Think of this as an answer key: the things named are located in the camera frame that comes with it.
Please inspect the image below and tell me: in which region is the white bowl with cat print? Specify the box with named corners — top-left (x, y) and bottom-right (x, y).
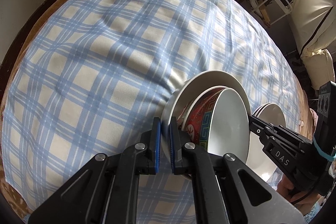
top-left (161, 71), bottom-right (251, 162)

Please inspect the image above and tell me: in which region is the red patterned bowl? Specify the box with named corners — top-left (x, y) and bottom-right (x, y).
top-left (177, 85), bottom-right (227, 130)
top-left (183, 87), bottom-right (249, 162)

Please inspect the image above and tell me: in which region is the blue plaid tablecloth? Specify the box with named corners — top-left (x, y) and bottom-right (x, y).
top-left (1, 0), bottom-right (300, 221)

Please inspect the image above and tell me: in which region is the large cherry plate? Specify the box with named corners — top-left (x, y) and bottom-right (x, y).
top-left (248, 102), bottom-right (288, 183)

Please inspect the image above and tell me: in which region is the white metal cart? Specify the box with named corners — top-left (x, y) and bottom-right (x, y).
top-left (251, 0), bottom-right (293, 27)

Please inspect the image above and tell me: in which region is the person's right hand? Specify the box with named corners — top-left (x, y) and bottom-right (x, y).
top-left (277, 174), bottom-right (322, 215)

